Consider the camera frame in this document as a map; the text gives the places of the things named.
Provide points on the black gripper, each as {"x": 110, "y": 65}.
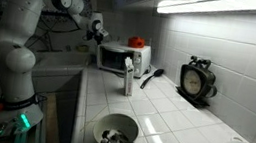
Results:
{"x": 93, "y": 33}

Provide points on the white toaster oven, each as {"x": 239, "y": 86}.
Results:
{"x": 141, "y": 61}

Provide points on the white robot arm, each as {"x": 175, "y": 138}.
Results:
{"x": 22, "y": 9}

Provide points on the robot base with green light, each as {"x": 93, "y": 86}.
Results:
{"x": 13, "y": 122}

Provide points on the small yellowish bowl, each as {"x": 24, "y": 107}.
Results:
{"x": 83, "y": 48}

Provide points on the red pot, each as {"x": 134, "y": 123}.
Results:
{"x": 136, "y": 42}

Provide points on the white sink basin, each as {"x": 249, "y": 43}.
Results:
{"x": 59, "y": 60}

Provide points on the black serving spoon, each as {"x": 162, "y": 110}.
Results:
{"x": 154, "y": 75}

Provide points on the white ceramic bowl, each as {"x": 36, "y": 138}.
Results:
{"x": 107, "y": 125}

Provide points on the dark scraps in bowl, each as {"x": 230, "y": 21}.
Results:
{"x": 115, "y": 138}

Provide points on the black retro kitchen scale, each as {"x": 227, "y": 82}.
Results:
{"x": 194, "y": 80}

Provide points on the under-cabinet light strip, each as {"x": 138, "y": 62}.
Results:
{"x": 225, "y": 4}

